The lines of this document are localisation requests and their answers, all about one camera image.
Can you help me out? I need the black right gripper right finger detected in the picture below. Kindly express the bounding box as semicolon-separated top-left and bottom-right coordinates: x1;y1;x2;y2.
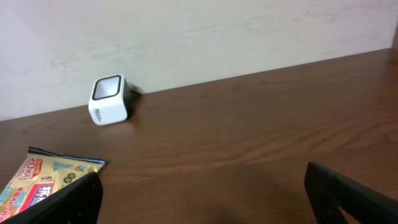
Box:
304;162;397;224

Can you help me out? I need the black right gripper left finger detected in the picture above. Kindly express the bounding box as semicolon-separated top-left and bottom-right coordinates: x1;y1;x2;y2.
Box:
4;172;103;224

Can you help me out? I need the yellow snack bag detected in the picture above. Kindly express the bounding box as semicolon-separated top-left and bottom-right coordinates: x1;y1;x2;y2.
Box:
1;146;106;222

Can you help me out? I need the white barcode scanner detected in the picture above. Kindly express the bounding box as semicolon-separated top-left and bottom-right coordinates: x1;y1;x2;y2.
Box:
88;74;131;126

